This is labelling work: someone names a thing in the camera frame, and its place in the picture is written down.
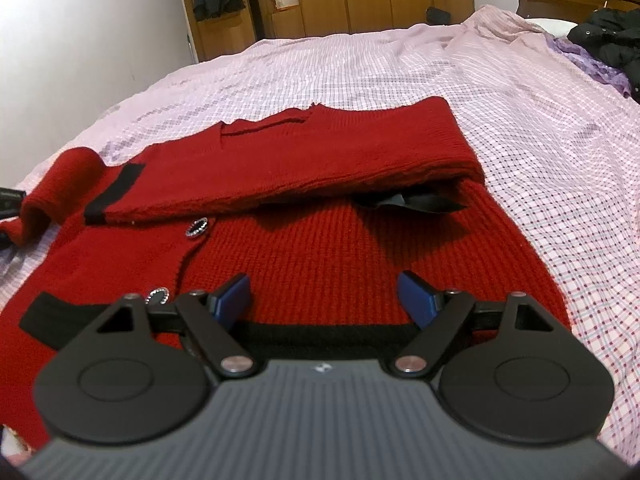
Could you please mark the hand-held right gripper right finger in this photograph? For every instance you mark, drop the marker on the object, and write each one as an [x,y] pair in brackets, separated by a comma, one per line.
[417,302]

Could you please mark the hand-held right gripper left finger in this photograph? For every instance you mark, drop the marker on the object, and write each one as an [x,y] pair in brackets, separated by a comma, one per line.
[231,302]

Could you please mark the black hanging bag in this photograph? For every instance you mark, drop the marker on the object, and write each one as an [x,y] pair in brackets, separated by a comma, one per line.
[439,14]

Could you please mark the white pillow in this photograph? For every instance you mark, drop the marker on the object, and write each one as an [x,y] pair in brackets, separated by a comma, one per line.
[550,26]

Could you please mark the red towel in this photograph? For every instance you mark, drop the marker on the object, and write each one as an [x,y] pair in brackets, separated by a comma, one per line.
[320,250]

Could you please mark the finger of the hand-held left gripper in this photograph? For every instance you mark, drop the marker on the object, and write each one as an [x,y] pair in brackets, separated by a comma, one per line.
[10,201]

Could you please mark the black jacket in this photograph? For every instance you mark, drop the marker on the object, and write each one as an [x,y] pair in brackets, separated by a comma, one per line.
[612,37]

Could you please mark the purple cloth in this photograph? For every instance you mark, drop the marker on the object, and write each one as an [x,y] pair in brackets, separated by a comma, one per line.
[592,57]

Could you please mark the pink checked bed sheet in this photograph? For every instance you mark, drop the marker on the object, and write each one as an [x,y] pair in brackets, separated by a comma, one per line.
[525,125]

